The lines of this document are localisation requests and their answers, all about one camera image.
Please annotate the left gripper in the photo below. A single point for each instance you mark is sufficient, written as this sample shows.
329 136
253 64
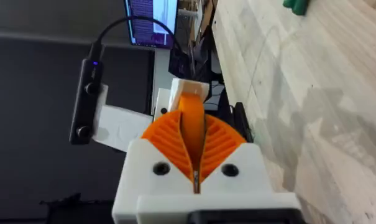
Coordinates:
122 127

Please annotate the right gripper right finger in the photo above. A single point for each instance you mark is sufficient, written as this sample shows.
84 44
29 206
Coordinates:
237 174

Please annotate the green vegetable toy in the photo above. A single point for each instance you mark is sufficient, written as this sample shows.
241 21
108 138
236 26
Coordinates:
296 6

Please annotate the computer monitor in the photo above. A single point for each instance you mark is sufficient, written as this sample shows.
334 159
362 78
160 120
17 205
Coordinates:
150 21

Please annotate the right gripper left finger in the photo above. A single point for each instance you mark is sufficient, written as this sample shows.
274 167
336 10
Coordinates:
150 174

